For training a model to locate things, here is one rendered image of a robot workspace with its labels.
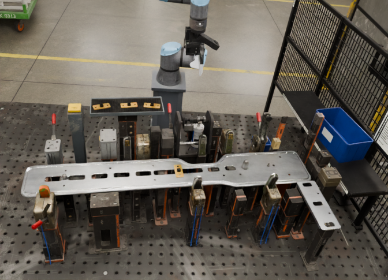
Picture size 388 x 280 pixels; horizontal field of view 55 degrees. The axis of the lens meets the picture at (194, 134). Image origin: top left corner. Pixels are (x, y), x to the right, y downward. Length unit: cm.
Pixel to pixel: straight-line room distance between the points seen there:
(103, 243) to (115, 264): 12
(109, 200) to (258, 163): 78
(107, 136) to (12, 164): 74
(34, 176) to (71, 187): 19
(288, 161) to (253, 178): 25
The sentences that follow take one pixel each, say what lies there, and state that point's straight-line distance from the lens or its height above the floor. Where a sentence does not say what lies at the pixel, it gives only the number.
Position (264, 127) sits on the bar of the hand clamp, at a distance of 196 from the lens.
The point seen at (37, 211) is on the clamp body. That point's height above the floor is 106.
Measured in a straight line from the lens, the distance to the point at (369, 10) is 423.
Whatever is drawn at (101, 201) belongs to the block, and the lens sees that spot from 165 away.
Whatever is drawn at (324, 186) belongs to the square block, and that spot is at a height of 101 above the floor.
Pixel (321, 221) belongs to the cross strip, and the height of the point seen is 100.
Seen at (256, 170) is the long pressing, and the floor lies 100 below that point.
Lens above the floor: 228
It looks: 39 degrees down
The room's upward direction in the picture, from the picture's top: 8 degrees clockwise
